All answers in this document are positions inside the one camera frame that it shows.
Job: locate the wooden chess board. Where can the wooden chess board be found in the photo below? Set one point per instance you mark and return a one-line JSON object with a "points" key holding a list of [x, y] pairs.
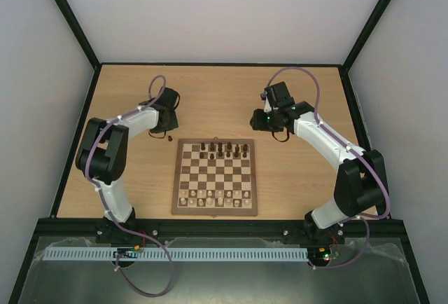
{"points": [[194, 173]]}

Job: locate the light chess pieces row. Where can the light chess pieces row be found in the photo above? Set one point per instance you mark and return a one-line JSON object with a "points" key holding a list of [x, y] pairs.
{"points": [[211, 199]]}

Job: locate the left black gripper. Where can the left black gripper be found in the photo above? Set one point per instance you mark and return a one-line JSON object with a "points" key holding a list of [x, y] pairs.
{"points": [[175, 125]]}

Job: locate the grey slotted cable duct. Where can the grey slotted cable duct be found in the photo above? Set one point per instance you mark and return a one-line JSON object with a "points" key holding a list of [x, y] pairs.
{"points": [[177, 254]]}

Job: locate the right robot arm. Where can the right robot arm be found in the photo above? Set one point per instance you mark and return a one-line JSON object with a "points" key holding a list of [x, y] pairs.
{"points": [[360, 187]]}

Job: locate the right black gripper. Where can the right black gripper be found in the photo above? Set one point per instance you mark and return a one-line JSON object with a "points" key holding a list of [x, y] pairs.
{"points": [[259, 122]]}

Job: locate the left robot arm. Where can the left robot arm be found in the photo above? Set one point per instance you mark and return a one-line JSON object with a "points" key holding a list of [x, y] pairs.
{"points": [[102, 157]]}

